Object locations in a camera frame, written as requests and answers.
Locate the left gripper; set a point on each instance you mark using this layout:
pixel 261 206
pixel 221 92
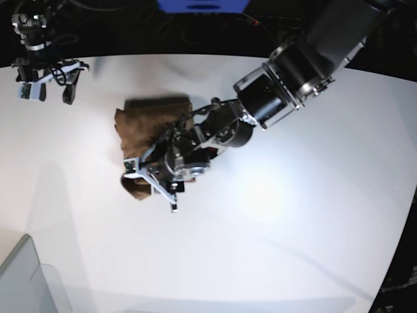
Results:
pixel 168 174

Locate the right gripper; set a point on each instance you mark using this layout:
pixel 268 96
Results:
pixel 63 72

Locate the brown t-shirt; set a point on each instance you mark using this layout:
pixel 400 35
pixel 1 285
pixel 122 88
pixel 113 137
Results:
pixel 142 120

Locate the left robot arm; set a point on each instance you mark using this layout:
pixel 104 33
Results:
pixel 168 145

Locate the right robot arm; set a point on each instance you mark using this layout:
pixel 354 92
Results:
pixel 35 22

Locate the blue box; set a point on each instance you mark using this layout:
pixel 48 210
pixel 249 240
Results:
pixel 202 6

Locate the grey plastic bin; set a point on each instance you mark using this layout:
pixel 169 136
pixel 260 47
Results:
pixel 27 285

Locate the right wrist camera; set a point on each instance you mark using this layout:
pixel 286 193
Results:
pixel 29 91

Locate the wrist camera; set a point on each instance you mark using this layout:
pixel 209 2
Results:
pixel 130 165
pixel 29 91

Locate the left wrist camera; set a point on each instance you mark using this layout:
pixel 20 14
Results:
pixel 130 165

